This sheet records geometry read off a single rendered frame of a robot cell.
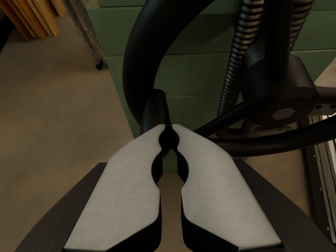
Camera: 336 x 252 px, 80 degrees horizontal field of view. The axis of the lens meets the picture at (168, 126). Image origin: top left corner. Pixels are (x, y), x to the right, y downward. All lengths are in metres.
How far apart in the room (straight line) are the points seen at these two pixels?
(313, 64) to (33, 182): 1.16
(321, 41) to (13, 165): 1.29
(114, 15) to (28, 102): 1.19
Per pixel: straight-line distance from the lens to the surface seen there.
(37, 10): 1.83
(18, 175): 1.26
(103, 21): 0.37
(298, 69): 0.21
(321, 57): 0.50
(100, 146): 1.13
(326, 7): 0.29
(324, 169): 1.03
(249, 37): 0.24
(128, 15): 0.35
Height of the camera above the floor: 0.96
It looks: 60 degrees down
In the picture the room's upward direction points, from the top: 2 degrees counter-clockwise
